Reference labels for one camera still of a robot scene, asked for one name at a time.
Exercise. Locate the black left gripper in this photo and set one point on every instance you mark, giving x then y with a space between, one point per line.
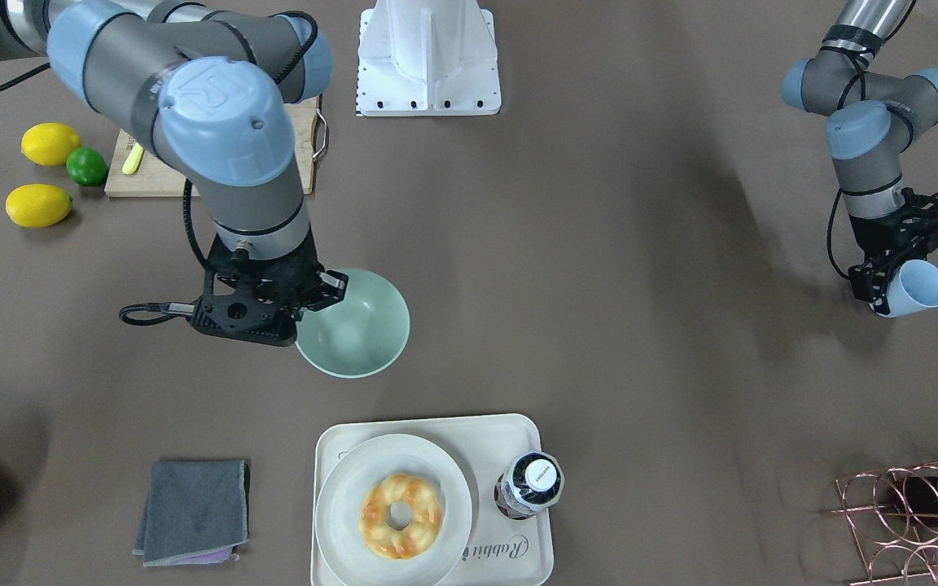
878 236

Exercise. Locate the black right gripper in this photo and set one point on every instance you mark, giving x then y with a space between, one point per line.
325 286

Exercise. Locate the light blue cup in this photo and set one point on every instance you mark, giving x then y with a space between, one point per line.
912 288

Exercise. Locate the light green bowl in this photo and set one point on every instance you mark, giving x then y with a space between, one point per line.
361 335

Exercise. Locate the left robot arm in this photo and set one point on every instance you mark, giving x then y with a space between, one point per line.
871 120

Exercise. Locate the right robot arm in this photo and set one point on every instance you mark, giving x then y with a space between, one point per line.
205 92

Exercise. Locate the wooden cutting board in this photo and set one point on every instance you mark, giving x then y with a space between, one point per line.
156 179

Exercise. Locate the white round plate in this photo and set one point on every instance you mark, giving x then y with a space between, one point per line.
338 510

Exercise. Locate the yellow plastic knife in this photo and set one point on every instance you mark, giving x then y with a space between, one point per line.
133 160

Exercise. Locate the green lime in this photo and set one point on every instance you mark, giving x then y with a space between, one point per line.
86 167

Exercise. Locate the grey folded cloth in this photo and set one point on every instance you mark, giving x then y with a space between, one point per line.
195 513

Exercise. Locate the yellow lemon far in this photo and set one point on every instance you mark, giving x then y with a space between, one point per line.
38 205

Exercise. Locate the yellow lemon near board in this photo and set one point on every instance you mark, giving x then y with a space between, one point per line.
49 144

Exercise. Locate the dark tea bottle on tray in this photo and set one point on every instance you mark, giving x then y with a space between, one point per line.
529 486

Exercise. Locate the cream serving tray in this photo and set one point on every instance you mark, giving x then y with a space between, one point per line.
462 458

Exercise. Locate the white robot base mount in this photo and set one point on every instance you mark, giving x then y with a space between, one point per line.
427 58

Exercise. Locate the braided ring bread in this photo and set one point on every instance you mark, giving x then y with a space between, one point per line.
401 517

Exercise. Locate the copper wire bottle rack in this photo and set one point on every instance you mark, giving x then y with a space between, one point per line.
892 519

